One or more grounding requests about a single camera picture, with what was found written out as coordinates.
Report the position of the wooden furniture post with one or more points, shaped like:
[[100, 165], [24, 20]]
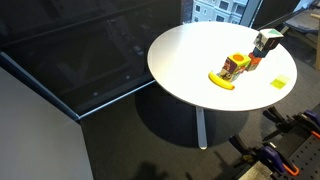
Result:
[[317, 43]]

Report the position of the black perforated mounting board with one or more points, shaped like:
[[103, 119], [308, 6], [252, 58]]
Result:
[[305, 156]]

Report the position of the dark window sill rail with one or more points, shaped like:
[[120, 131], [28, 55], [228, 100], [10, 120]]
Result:
[[76, 116]]

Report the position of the soft block with green triangle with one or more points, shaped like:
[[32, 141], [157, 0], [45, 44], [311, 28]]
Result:
[[268, 39]]

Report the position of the blue wooden block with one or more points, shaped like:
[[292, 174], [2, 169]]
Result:
[[259, 52]]

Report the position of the white table leg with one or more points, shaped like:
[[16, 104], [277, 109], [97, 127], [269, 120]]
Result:
[[201, 130]]

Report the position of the grey chair seat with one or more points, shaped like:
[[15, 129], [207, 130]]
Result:
[[301, 23]]

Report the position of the light green flat block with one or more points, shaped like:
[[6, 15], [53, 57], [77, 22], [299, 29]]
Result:
[[279, 82]]

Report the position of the window frame post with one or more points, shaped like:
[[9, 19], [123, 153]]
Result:
[[249, 11]]

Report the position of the orange wooden block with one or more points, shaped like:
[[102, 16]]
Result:
[[254, 63]]

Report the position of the yellow toy banana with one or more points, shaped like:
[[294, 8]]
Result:
[[220, 83]]

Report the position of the black clamp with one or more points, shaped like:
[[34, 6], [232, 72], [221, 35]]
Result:
[[276, 116], [243, 146]]

